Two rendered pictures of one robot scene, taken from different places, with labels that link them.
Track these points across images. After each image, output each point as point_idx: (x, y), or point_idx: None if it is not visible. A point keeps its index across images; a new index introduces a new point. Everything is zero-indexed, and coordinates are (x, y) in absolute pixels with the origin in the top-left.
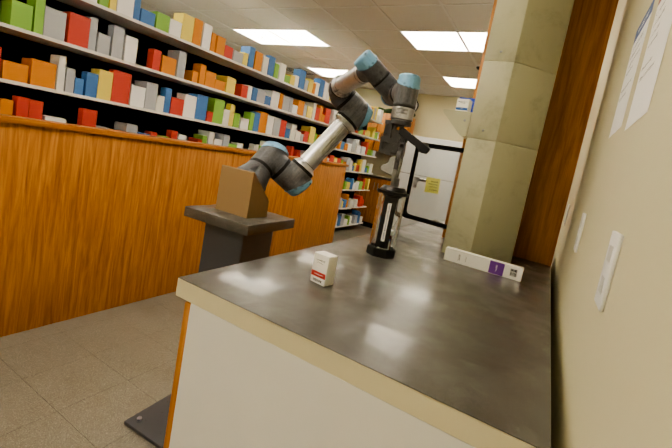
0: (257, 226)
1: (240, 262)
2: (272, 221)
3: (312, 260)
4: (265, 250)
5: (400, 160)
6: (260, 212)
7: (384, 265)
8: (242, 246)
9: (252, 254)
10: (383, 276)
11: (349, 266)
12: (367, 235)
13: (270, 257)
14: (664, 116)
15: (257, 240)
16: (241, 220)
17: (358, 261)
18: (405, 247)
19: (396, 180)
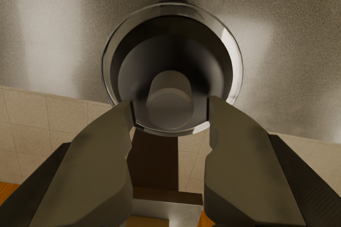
0: (184, 201)
1: (176, 171)
2: (145, 202)
3: (312, 103)
4: (133, 172)
5: (227, 200)
6: (142, 223)
7: (251, 4)
8: (177, 186)
9: (157, 174)
10: None
11: (306, 53)
12: (40, 88)
13: (335, 140)
14: None
15: (150, 187)
16: (186, 218)
17: (263, 50)
18: None
19: (191, 96)
